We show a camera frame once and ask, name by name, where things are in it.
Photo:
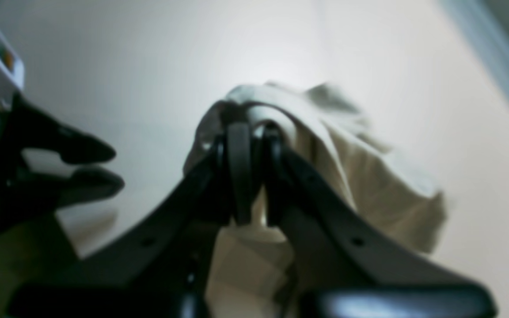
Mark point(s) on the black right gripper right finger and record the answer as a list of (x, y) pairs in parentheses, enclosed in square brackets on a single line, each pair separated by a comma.
[(345, 267)]

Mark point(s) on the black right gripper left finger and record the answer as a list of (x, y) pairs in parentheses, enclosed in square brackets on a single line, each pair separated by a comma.
[(160, 268)]

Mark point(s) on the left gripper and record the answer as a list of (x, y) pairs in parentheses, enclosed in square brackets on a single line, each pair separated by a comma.
[(27, 196)]

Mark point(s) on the beige t-shirt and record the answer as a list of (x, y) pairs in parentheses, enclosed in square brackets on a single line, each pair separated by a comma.
[(252, 273)]

